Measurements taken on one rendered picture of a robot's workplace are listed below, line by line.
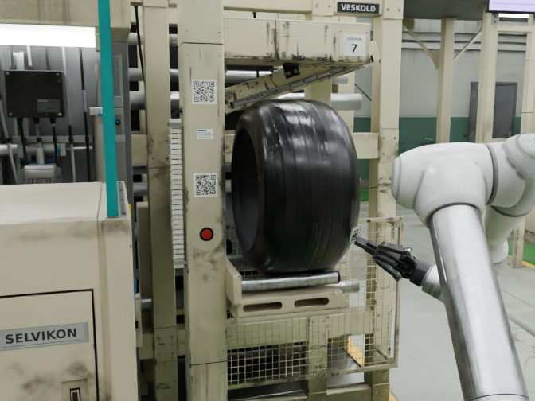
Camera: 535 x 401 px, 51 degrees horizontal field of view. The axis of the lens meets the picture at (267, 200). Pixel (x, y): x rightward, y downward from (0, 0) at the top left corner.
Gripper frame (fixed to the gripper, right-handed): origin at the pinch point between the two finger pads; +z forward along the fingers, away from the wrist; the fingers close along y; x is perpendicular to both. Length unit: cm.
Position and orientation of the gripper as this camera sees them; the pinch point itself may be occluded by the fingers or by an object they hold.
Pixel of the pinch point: (366, 245)
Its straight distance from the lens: 177.5
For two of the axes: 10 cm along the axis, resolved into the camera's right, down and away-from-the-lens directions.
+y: -1.3, 7.8, 6.1
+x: 5.6, -4.5, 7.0
